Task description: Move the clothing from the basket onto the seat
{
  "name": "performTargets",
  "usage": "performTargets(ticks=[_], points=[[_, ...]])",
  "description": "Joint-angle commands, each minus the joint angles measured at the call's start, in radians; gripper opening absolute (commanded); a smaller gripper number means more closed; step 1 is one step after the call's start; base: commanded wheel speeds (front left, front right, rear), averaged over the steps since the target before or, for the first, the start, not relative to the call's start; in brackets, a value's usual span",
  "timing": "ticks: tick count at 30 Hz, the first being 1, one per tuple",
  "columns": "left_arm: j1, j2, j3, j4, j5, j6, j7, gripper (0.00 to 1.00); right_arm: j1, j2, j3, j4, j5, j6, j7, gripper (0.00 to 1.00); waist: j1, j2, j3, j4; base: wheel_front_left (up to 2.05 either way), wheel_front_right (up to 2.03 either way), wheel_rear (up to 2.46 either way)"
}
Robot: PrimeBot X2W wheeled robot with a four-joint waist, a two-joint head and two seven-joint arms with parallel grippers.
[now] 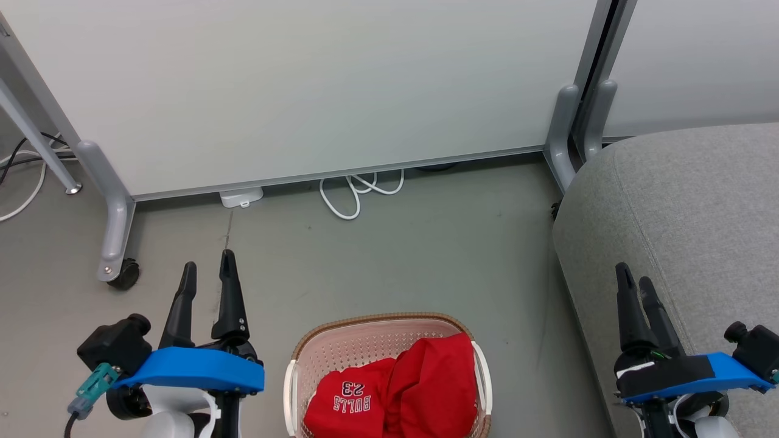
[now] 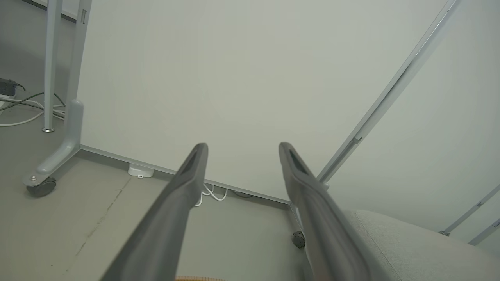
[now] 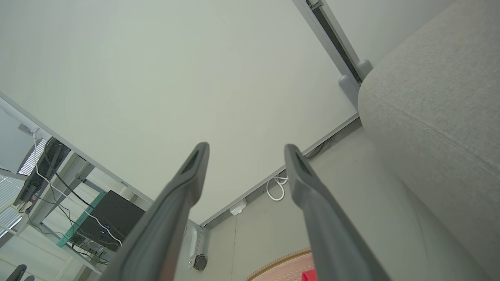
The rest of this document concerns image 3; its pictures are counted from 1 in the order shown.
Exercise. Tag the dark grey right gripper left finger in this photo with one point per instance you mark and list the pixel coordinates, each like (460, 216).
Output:
(156, 234)

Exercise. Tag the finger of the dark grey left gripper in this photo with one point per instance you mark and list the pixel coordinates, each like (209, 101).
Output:
(16, 274)
(29, 278)

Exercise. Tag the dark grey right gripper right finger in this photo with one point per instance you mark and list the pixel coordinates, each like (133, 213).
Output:
(332, 242)

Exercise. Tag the red object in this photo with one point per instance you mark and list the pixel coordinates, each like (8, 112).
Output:
(308, 276)

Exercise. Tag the light grey fabric sofa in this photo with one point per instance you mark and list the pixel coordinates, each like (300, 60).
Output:
(441, 117)

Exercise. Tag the grey partition foot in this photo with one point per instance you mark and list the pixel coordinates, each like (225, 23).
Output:
(193, 242)

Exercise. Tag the black computer tower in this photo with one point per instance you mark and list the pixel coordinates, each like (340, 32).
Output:
(113, 218)

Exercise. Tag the black caster wheel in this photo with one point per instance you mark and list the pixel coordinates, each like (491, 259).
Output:
(200, 262)

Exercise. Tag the teal desk bar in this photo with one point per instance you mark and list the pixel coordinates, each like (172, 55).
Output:
(80, 220)

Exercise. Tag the white window blinds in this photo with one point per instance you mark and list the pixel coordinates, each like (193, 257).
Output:
(9, 191)

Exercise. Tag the white power adapter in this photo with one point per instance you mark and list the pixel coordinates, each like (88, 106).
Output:
(238, 207)

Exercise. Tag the black monitor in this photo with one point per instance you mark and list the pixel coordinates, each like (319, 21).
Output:
(43, 168)

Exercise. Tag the white desk frame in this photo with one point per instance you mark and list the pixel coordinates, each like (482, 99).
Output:
(80, 171)

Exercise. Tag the white partition panel grey frame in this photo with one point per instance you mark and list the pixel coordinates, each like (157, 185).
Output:
(175, 78)

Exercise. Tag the grey partition post black slot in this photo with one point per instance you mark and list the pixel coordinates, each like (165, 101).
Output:
(324, 33)

